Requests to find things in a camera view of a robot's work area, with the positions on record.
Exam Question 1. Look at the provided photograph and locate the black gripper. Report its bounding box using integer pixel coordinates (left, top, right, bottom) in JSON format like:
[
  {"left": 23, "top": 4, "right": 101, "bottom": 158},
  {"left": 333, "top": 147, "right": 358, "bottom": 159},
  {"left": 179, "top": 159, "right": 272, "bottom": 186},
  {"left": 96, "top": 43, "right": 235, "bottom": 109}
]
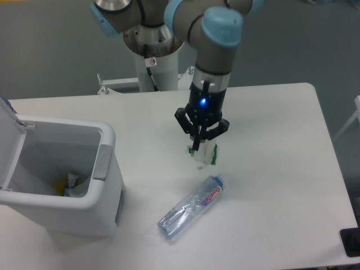
[{"left": 174, "top": 83, "right": 230, "bottom": 151}]

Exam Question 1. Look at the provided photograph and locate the white green wrapper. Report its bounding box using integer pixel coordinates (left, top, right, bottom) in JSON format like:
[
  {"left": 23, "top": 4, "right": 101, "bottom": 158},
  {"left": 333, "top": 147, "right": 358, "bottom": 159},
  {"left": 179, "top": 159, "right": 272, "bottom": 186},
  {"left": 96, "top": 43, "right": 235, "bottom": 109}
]
[{"left": 186, "top": 141, "right": 218, "bottom": 170}]

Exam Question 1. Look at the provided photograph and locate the clear plastic water bottle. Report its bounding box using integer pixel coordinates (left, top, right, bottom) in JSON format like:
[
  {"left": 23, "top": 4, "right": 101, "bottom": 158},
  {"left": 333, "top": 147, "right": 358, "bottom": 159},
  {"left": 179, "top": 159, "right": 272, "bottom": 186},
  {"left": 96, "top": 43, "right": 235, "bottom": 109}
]
[{"left": 157, "top": 174, "right": 226, "bottom": 239}]

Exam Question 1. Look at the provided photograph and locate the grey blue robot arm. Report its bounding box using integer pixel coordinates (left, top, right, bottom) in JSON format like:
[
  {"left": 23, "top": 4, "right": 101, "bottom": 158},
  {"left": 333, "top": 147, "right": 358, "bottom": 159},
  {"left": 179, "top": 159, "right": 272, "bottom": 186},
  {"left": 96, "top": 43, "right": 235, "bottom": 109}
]
[{"left": 90, "top": 1, "right": 262, "bottom": 150}]

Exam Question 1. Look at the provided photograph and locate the crumpled white trash in bin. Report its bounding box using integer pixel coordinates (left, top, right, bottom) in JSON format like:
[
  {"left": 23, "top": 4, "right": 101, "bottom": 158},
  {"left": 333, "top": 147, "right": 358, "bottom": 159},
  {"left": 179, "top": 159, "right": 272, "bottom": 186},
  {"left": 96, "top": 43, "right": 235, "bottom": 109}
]
[{"left": 64, "top": 173, "right": 91, "bottom": 197}]

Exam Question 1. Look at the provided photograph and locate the white plastic trash can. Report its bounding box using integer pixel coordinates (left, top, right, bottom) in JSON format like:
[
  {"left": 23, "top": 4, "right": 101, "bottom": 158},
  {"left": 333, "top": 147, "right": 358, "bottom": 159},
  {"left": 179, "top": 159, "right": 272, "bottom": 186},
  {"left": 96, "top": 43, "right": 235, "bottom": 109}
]
[{"left": 1, "top": 112, "right": 124, "bottom": 236}]

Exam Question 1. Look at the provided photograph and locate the yellow trash in bin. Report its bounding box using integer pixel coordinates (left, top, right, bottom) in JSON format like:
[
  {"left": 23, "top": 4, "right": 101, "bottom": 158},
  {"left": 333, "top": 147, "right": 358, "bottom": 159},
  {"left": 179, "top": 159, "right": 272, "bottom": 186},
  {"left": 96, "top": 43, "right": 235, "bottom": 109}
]
[{"left": 53, "top": 178, "right": 68, "bottom": 196}]

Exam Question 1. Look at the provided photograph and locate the white trash can lid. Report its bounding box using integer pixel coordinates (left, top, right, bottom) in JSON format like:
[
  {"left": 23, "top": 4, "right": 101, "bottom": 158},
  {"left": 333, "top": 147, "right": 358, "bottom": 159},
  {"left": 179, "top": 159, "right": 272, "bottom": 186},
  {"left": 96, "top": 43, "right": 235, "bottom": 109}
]
[{"left": 1, "top": 99, "right": 34, "bottom": 188}]

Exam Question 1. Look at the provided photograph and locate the white furniture leg right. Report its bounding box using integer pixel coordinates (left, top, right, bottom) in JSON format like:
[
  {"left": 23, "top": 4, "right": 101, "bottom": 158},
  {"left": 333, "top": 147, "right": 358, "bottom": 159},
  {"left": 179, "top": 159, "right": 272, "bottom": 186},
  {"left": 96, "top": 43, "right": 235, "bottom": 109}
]
[{"left": 333, "top": 96, "right": 359, "bottom": 141}]

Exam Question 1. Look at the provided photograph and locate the black device at table edge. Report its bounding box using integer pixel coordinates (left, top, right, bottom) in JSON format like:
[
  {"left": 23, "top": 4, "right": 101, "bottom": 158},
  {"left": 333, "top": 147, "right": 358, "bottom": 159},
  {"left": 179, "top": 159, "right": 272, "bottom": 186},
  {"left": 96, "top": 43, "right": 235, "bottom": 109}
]
[{"left": 340, "top": 227, "right": 360, "bottom": 258}]

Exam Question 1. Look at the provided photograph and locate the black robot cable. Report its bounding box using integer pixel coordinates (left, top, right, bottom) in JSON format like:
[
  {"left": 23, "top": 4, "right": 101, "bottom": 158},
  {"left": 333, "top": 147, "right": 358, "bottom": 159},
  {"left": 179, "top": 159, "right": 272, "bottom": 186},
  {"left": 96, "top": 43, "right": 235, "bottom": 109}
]
[{"left": 143, "top": 43, "right": 160, "bottom": 92}]

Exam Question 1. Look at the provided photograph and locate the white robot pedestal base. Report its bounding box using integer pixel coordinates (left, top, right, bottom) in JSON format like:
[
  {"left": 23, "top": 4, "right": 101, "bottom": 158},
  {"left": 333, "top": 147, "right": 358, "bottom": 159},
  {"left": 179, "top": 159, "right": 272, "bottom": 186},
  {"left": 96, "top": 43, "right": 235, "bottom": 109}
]
[{"left": 96, "top": 25, "right": 201, "bottom": 95}]

